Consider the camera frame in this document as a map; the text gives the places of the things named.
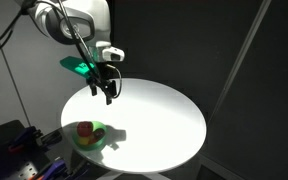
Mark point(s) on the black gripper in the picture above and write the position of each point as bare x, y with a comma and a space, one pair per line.
103, 79

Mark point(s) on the dark red plum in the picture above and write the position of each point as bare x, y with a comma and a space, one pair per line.
99, 133

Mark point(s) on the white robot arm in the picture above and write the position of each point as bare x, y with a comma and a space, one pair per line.
86, 25

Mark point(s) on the green plastic bowl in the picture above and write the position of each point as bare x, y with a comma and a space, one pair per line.
93, 142

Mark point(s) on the large red apple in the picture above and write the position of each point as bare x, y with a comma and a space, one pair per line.
84, 128

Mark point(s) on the yellow lemon lower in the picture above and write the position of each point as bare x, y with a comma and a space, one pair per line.
83, 141

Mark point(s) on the round white table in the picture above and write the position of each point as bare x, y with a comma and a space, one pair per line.
150, 128

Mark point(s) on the purple black clamp left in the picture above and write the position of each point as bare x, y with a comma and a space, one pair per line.
33, 137

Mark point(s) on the purple black clamp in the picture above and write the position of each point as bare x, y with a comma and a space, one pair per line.
33, 137
58, 170

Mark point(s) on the purple black clamp right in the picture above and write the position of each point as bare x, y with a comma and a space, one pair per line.
58, 170

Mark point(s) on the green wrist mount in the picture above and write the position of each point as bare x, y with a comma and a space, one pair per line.
77, 66

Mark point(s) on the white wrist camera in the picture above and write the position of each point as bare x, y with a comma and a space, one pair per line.
105, 52

